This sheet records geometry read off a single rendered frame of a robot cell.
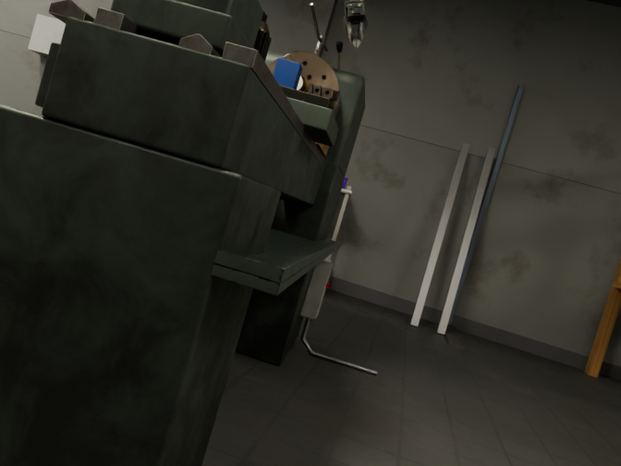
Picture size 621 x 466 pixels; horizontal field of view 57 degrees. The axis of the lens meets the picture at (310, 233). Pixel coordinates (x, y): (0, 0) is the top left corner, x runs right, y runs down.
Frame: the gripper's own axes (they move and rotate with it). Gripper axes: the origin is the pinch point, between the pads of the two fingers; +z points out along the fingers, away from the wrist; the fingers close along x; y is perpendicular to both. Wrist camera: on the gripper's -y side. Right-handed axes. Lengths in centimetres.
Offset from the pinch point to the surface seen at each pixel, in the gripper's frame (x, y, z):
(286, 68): -22.9, 30.0, 15.6
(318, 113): -10, 69, 39
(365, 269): -2, -318, 108
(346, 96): -5.2, -17.6, 15.2
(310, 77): -17.9, -2.2, 10.3
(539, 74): 159, -310, -60
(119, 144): -36, 133, 54
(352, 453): -6, 47, 136
